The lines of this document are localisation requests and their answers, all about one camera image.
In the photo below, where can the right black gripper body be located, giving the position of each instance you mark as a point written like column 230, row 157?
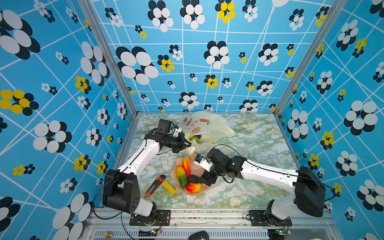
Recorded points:
column 211, row 176

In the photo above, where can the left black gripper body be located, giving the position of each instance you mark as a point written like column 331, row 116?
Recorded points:
column 177, row 143

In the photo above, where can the red yellow mango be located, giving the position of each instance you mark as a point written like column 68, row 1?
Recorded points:
column 193, row 187

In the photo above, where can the green lime fruit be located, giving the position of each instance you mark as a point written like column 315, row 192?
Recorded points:
column 194, row 138

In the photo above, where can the orange peach fruit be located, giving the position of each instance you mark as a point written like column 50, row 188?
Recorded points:
column 186, row 166

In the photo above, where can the translucent printed plastic bag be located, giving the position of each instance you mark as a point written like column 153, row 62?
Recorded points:
column 208, row 127

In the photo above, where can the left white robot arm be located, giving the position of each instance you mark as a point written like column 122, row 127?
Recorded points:
column 121, row 190

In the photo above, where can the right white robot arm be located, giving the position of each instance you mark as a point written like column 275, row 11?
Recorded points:
column 307, row 192

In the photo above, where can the pink scalloped plate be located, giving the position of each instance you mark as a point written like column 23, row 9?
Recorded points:
column 195, row 170

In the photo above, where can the green orange papaya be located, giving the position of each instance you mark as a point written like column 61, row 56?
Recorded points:
column 181, row 176

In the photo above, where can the red black utility knife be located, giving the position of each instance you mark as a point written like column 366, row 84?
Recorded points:
column 154, row 186

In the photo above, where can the yellow rectangular block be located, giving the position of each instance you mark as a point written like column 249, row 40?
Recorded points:
column 168, row 187

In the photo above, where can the black round knob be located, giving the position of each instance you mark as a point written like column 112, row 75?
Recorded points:
column 202, row 235

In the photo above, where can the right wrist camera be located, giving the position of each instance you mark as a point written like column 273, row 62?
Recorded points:
column 202, row 162

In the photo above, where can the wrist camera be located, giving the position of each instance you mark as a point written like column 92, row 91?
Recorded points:
column 202, row 162
column 168, row 128

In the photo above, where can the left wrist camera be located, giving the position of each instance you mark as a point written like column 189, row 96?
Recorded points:
column 168, row 128

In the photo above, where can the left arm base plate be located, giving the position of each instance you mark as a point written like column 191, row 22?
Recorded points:
column 157, row 218

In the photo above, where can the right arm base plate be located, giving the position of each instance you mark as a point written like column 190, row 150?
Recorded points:
column 259, row 218

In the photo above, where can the aluminium front rail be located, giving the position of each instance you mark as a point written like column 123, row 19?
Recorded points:
column 220, row 224

